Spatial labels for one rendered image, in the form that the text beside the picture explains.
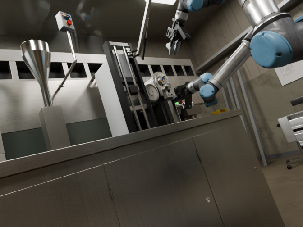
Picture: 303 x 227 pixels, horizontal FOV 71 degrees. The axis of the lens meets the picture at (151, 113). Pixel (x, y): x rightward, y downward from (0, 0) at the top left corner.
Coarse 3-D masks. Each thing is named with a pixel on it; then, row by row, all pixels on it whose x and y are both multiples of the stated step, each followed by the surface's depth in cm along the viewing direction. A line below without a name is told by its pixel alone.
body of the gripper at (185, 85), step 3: (186, 84) 136; (177, 87) 141; (180, 87) 140; (183, 87) 138; (186, 87) 134; (174, 90) 142; (177, 90) 140; (180, 90) 138; (183, 90) 139; (186, 90) 137; (177, 93) 141; (180, 93) 138; (183, 93) 139; (189, 93) 134; (192, 93) 134; (177, 96) 142; (183, 96) 138; (180, 99) 142
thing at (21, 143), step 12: (96, 120) 145; (12, 132) 114; (24, 132) 118; (36, 132) 121; (72, 132) 133; (84, 132) 137; (96, 132) 142; (108, 132) 147; (12, 144) 112; (24, 144) 116; (36, 144) 119; (72, 144) 130; (12, 156) 111; (24, 156) 114
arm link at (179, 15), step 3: (177, 12) 125; (180, 12) 123; (183, 12) 123; (177, 15) 125; (180, 15) 124; (183, 15) 124; (186, 15) 124; (177, 18) 126; (180, 18) 125; (183, 18) 125; (186, 18) 126
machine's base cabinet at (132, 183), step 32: (192, 128) 109; (224, 128) 125; (96, 160) 75; (128, 160) 81; (160, 160) 90; (192, 160) 101; (224, 160) 115; (256, 160) 133; (0, 192) 57; (32, 192) 60; (64, 192) 65; (96, 192) 71; (128, 192) 77; (160, 192) 85; (192, 192) 94; (224, 192) 106; (256, 192) 122; (0, 224) 54; (32, 224) 58; (64, 224) 62; (96, 224) 67; (128, 224) 73; (160, 224) 80; (192, 224) 88; (224, 224) 99; (256, 224) 112
